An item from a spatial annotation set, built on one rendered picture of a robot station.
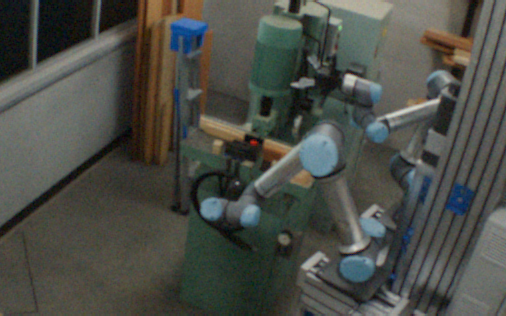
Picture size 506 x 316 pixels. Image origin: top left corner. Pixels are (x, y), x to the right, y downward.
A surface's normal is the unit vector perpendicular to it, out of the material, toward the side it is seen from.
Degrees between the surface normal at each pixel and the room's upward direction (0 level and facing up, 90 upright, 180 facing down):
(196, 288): 90
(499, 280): 90
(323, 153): 84
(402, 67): 90
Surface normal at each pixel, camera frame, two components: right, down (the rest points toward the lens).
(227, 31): -0.37, 0.41
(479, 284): -0.59, 0.32
